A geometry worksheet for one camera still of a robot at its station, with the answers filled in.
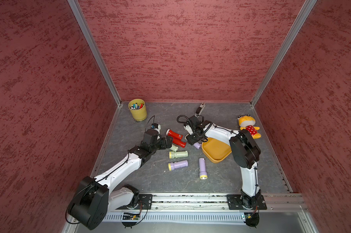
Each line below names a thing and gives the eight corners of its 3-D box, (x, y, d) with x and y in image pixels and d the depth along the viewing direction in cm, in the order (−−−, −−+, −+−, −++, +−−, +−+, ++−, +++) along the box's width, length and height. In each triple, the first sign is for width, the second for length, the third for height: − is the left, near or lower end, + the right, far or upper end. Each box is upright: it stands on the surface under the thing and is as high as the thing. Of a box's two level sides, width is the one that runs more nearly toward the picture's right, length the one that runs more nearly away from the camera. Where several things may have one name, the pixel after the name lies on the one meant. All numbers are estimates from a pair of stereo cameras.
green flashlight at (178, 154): (169, 159, 91) (168, 156, 88) (168, 154, 93) (168, 151, 90) (188, 157, 92) (188, 154, 89) (187, 152, 94) (187, 149, 91)
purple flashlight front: (199, 179, 84) (200, 177, 81) (198, 159, 91) (198, 157, 89) (206, 179, 84) (207, 177, 81) (204, 159, 91) (205, 157, 89)
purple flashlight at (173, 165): (168, 171, 86) (168, 169, 83) (167, 165, 88) (167, 163, 86) (188, 166, 88) (188, 164, 86) (186, 160, 91) (187, 158, 88)
